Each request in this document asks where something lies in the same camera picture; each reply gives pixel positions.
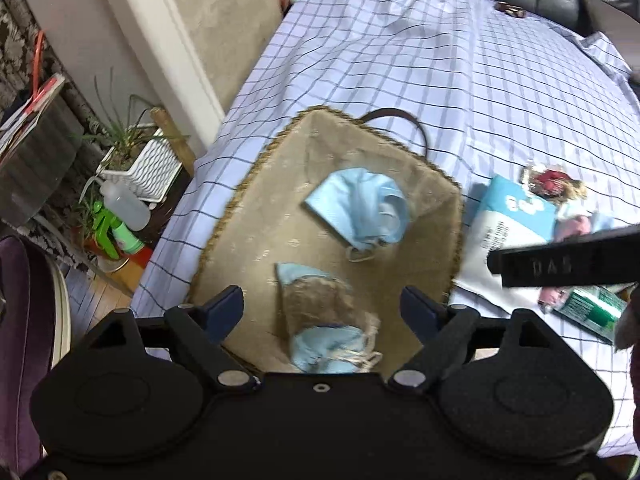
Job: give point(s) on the purple chair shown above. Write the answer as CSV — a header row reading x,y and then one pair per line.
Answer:
x,y
25,335

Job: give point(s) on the green trigger spray bottle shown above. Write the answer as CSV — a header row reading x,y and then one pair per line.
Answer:
x,y
122,205

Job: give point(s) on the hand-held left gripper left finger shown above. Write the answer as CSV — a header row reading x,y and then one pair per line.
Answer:
x,y
222,312

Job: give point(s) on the pink cloth pouch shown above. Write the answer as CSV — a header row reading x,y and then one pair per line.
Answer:
x,y
575,225

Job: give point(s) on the checked white bed sheet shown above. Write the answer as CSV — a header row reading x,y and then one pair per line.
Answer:
x,y
400,70

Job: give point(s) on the white and blue towel pack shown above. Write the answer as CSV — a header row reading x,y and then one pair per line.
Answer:
x,y
505,210

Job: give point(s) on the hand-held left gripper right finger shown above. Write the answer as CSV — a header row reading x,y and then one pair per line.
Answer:
x,y
417,312

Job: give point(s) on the green potted plant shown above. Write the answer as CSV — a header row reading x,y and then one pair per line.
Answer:
x,y
122,135

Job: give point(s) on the white lattice planter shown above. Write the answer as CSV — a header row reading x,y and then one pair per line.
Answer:
x,y
150,165

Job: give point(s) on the woven basket with fabric liner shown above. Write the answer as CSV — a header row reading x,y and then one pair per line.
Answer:
x,y
280,195

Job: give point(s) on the red plant pot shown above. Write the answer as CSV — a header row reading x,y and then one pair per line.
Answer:
x,y
135,257

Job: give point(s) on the lace hair clip bundle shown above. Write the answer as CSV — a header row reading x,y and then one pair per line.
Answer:
x,y
552,182

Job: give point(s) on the stack of books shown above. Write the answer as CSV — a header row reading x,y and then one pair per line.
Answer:
x,y
35,130

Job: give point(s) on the blue face mask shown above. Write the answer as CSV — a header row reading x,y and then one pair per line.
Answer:
x,y
360,210

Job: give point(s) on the green drink can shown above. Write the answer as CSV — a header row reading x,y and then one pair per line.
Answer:
x,y
590,310

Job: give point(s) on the small brown patterned item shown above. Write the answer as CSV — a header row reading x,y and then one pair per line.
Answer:
x,y
510,9

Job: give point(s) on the wooden stick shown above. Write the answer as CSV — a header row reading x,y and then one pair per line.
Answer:
x,y
172,135

